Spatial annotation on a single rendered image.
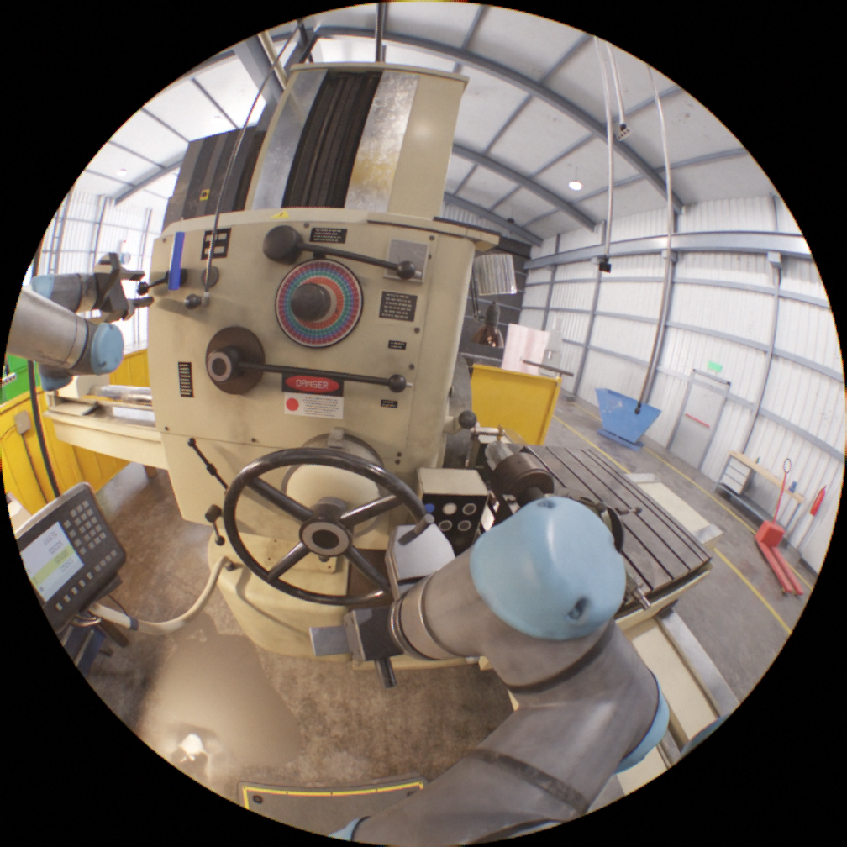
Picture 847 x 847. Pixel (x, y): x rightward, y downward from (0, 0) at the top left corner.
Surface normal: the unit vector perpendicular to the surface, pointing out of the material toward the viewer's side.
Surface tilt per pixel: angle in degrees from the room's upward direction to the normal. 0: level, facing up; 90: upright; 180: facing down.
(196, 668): 0
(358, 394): 90
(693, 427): 90
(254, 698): 0
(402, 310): 90
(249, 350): 90
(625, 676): 26
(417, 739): 0
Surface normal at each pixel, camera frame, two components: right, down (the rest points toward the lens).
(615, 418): -0.79, 0.10
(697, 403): -0.98, -0.09
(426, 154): 0.13, 0.38
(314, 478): -0.06, -0.10
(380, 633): 0.40, -0.69
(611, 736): 0.28, -0.83
